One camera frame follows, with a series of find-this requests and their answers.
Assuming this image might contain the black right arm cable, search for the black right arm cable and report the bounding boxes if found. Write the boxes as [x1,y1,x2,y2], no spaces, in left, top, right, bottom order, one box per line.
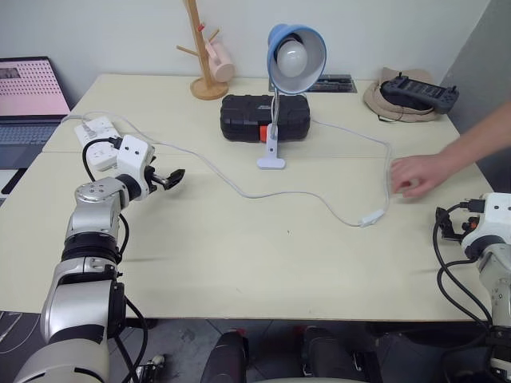
[432,196,494,326]

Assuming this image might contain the white lamp cord with switch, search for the white lamp cord with switch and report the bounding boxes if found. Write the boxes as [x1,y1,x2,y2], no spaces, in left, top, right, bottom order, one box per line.
[60,111,394,229]

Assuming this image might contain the beige bucket hat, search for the beige bucket hat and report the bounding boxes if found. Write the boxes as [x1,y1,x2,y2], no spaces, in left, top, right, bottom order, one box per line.
[362,66,441,124]

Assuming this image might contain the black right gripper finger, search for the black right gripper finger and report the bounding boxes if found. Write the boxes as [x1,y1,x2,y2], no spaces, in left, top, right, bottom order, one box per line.
[438,223,461,242]
[434,206,453,227]

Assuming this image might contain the person's bare hand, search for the person's bare hand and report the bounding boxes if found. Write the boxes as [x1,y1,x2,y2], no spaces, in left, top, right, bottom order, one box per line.
[388,154,445,199]

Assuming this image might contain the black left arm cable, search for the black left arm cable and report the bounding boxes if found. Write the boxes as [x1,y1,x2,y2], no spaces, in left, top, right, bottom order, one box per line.
[81,136,150,383]

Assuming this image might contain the black handheld controller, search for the black handheld controller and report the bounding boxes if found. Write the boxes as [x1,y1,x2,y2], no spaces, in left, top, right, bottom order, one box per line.
[378,73,461,115]

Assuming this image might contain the blue clamp desk lamp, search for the blue clamp desk lamp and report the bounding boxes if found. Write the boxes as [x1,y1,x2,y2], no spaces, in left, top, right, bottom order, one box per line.
[255,23,328,171]

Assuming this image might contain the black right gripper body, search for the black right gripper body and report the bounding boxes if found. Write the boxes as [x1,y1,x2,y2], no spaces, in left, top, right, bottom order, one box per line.
[447,203,482,242]

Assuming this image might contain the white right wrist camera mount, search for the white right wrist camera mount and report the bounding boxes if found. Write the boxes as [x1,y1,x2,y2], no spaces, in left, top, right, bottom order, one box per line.
[460,192,511,257]

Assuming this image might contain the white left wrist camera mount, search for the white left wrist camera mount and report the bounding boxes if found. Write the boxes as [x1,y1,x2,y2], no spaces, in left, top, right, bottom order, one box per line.
[114,134,156,181]

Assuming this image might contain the black plastic tool case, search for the black plastic tool case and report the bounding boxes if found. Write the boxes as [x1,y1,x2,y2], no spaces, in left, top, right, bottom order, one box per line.
[220,93,313,143]

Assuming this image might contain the white power strip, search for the white power strip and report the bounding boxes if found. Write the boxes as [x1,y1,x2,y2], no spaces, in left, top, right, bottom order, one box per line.
[73,115,122,173]

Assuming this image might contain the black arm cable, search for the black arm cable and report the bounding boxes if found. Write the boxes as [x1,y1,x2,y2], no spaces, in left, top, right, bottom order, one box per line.
[81,136,150,383]
[432,196,494,326]

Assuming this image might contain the pink mug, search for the pink mug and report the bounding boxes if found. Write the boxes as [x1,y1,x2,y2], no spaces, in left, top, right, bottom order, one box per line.
[204,38,236,84]

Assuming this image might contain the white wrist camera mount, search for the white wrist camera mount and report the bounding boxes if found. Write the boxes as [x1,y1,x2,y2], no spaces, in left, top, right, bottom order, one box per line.
[114,134,156,181]
[460,192,511,257]

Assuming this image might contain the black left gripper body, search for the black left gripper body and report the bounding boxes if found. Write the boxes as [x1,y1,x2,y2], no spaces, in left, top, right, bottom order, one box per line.
[142,164,166,196]

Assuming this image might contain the open laptop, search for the open laptop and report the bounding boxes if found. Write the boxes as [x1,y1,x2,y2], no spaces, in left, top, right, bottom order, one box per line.
[0,56,73,170]

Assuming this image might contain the white light bulb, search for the white light bulb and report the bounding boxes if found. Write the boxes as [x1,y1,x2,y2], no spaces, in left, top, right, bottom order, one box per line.
[276,40,309,78]

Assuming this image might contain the wooden mug tree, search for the wooden mug tree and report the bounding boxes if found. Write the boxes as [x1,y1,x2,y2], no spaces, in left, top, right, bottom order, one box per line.
[176,0,231,101]

